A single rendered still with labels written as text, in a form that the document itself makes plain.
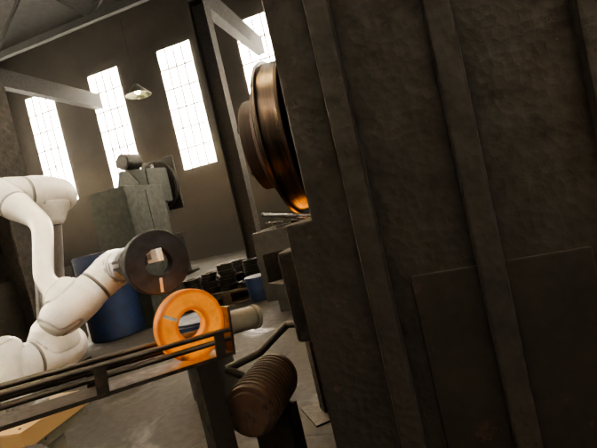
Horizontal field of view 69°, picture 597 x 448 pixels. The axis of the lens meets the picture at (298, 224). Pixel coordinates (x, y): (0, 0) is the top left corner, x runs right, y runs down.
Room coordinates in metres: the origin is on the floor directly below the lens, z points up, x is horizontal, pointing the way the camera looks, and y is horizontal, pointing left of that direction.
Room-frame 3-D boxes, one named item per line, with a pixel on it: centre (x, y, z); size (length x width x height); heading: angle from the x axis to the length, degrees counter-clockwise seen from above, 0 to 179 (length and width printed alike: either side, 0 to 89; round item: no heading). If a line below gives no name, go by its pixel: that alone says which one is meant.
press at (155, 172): (9.06, 2.86, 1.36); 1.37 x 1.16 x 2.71; 64
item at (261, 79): (1.35, -0.04, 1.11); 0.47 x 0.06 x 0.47; 164
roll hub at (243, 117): (1.38, 0.05, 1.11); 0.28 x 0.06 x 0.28; 164
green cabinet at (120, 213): (4.90, 1.78, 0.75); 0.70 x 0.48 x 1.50; 164
